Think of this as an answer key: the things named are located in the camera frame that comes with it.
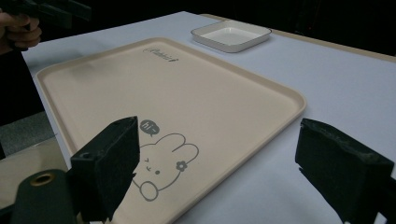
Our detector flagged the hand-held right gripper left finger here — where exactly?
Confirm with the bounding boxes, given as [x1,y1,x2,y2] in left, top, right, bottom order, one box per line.
[70,116,141,223]

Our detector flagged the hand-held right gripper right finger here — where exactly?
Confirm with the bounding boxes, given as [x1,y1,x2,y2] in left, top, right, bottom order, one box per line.
[294,118,396,224]

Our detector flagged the beige tray with rabbit print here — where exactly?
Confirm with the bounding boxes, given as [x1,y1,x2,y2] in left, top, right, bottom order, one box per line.
[35,36,307,224]

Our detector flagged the white square dish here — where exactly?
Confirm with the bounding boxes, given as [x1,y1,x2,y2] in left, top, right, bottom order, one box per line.
[191,19,273,54]

